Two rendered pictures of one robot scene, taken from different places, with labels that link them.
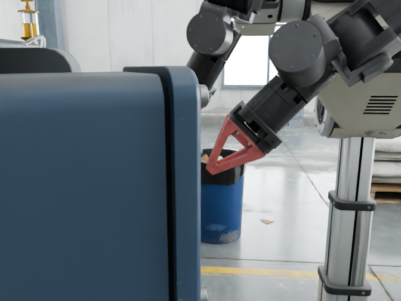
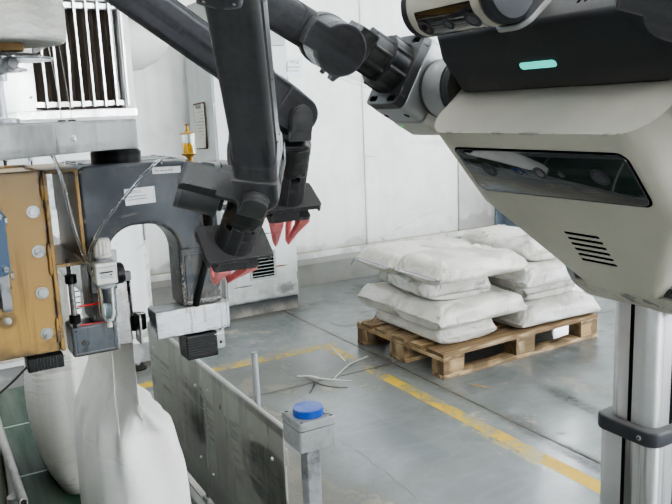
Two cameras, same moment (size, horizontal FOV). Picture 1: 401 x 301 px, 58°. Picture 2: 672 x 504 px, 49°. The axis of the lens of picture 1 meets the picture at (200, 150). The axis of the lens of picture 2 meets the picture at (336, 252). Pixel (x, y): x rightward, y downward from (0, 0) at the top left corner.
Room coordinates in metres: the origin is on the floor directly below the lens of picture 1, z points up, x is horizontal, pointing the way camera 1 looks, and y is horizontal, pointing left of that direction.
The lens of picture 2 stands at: (0.01, -1.04, 1.42)
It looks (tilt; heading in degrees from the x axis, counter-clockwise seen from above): 11 degrees down; 56
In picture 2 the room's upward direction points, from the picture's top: 2 degrees counter-clockwise
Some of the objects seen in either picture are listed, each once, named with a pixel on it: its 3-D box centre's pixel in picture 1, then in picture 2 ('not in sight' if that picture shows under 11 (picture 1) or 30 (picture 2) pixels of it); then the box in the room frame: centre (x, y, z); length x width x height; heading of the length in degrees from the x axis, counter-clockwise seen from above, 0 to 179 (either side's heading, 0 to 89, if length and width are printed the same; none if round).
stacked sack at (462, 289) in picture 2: not in sight; (432, 278); (2.82, 2.11, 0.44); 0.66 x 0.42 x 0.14; 79
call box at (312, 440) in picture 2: not in sight; (308, 427); (0.72, 0.12, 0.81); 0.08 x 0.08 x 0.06; 85
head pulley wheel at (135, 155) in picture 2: not in sight; (115, 156); (0.46, 0.32, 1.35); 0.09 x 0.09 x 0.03
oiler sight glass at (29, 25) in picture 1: (29, 25); (188, 143); (0.57, 0.26, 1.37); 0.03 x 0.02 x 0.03; 85
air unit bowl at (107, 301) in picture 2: not in sight; (107, 303); (0.38, 0.21, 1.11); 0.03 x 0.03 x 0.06
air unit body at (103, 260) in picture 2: not in sight; (108, 282); (0.39, 0.21, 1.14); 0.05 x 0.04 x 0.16; 175
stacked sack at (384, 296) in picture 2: not in sight; (418, 290); (2.88, 2.30, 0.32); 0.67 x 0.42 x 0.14; 179
